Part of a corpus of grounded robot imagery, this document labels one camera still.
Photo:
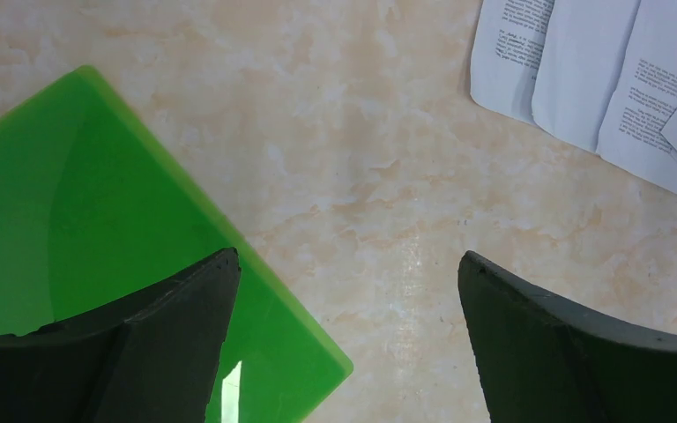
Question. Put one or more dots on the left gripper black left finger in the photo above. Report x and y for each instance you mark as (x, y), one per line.
(150, 356)

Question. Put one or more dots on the green plastic folder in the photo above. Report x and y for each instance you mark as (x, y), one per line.
(93, 208)

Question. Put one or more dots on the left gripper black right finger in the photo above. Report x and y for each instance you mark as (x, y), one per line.
(544, 358)

